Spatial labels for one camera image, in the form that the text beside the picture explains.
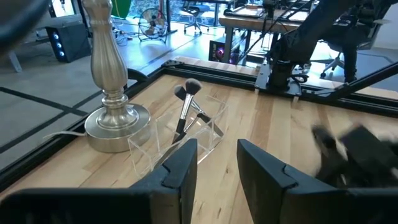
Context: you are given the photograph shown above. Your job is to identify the green panel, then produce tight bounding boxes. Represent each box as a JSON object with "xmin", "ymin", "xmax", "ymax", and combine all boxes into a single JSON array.
[{"xmin": 111, "ymin": 0, "xmax": 132, "ymax": 19}]

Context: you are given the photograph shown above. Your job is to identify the fluffy-head black makeup brush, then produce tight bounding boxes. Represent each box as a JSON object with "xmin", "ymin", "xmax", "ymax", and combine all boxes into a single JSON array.
[{"xmin": 174, "ymin": 77, "xmax": 203, "ymax": 136}]

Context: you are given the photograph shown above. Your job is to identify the computer tower purple light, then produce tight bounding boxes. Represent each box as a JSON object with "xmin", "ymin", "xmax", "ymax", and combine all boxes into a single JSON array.
[{"xmin": 208, "ymin": 39, "xmax": 234, "ymax": 64}]

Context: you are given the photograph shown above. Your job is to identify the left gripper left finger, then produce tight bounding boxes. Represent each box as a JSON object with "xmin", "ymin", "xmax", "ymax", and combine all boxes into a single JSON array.
[{"xmin": 0, "ymin": 138, "xmax": 198, "ymax": 224}]

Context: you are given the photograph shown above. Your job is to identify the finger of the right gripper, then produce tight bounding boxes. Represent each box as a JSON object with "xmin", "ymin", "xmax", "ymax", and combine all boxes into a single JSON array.
[
  {"xmin": 312, "ymin": 124, "xmax": 348, "ymax": 184},
  {"xmin": 340, "ymin": 124, "xmax": 398, "ymax": 187}
]

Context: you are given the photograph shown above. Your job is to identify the person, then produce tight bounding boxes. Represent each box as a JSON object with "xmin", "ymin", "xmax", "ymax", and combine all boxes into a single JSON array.
[{"xmin": 323, "ymin": 0, "xmax": 391, "ymax": 83}]

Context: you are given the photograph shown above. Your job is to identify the black metal table frame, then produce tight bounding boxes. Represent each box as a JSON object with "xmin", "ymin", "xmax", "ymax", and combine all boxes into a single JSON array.
[{"xmin": 0, "ymin": 58, "xmax": 398, "ymax": 191}]

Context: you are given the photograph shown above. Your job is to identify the short-bristle black makeup brush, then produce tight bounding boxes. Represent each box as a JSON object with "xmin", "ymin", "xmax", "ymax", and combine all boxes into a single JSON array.
[{"xmin": 173, "ymin": 84, "xmax": 225, "ymax": 138}]

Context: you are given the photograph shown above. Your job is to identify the white lamp cord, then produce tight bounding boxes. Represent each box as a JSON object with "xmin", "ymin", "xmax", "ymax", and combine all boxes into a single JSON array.
[{"xmin": 42, "ymin": 129, "xmax": 87, "ymax": 140}]

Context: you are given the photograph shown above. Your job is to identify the table lamp white shade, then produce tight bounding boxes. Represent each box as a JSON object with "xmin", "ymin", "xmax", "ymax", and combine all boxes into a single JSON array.
[{"xmin": 81, "ymin": 0, "xmax": 152, "ymax": 154}]

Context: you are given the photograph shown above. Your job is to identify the clear acrylic organizer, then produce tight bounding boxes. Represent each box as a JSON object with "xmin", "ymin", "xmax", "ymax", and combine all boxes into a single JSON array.
[{"xmin": 126, "ymin": 94, "xmax": 230, "ymax": 180}]

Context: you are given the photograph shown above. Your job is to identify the round floor fan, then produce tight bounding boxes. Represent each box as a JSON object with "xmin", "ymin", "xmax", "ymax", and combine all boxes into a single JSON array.
[{"xmin": 137, "ymin": 7, "xmax": 168, "ymax": 44}]

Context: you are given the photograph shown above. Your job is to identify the thin black makeup brush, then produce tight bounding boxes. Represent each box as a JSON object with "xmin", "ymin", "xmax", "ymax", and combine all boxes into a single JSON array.
[{"xmin": 171, "ymin": 114, "xmax": 203, "ymax": 145}]

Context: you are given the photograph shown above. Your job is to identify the white office chair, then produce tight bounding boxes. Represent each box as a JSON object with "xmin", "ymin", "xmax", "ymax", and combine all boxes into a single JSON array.
[{"xmin": 319, "ymin": 17, "xmax": 391, "ymax": 79}]

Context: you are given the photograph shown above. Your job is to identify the black office chair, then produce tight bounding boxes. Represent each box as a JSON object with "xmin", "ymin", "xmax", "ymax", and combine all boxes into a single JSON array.
[{"xmin": 182, "ymin": 0, "xmax": 210, "ymax": 34}]

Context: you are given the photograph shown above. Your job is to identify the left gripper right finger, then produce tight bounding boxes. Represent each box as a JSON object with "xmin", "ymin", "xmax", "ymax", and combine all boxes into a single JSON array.
[{"xmin": 236, "ymin": 138, "xmax": 398, "ymax": 224}]

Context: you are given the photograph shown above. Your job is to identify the computer tower blue lights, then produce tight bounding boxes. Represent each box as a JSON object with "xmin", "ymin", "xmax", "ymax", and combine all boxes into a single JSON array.
[{"xmin": 45, "ymin": 22, "xmax": 92, "ymax": 63}]

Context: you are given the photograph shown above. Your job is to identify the wooden workbench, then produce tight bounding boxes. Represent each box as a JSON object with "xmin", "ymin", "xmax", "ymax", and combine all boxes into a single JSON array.
[{"xmin": 218, "ymin": 4, "xmax": 312, "ymax": 65}]

